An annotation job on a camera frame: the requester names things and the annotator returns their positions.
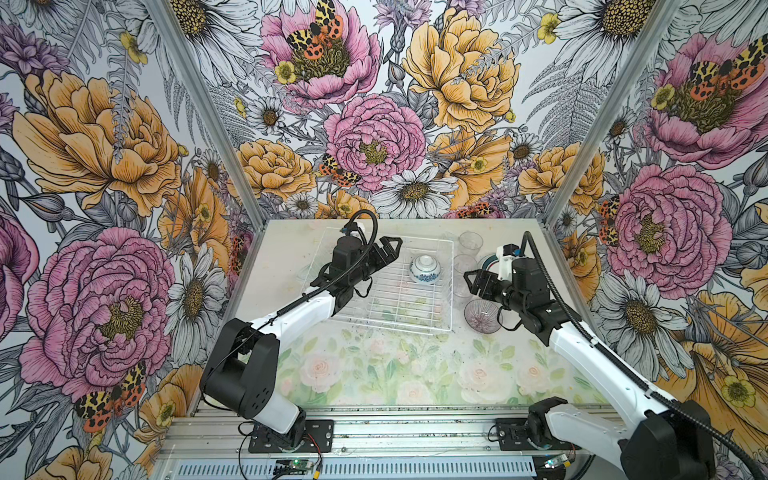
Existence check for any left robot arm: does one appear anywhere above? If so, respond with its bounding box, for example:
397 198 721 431
200 232 403 450

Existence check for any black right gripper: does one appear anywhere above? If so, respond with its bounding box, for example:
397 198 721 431
463 268 528 314

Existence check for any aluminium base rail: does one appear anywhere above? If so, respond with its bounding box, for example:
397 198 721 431
151 406 599 479

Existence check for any white blue floral bowl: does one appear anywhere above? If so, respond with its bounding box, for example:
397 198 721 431
409 254 442 285

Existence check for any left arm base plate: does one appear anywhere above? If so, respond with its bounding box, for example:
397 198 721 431
247 419 335 454

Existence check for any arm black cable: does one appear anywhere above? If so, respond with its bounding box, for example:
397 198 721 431
520 230 766 480
215 209 380 373

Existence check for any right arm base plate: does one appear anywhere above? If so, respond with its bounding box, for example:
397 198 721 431
488 418 573 452

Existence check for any white wire dish rack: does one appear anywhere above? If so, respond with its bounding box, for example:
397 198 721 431
332 234 454 335

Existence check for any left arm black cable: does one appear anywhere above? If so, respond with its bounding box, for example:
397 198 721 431
215 209 380 373

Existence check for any green circuit board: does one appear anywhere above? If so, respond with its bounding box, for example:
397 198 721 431
272 459 316 479

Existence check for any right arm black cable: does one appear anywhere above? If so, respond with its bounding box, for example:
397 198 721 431
520 230 766 480

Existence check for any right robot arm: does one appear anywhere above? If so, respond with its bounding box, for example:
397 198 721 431
463 257 716 479

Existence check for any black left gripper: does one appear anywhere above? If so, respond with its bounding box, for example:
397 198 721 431
351 236 403 283

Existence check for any plate green red band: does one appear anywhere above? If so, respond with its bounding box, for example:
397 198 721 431
479 253 500 273

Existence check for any striped brown white bowl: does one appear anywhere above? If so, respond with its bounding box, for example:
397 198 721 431
463 299 501 334

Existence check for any clear glass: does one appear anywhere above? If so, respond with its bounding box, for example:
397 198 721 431
453 254 478 280
458 231 484 257
453 277 473 305

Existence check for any left aluminium corner post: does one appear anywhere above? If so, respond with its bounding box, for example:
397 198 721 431
147 1 267 233

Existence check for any right aluminium corner post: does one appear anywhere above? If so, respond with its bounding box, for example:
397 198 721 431
541 0 683 227

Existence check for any aluminium corner post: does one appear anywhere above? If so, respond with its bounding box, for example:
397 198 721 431
147 1 267 233
541 0 683 227

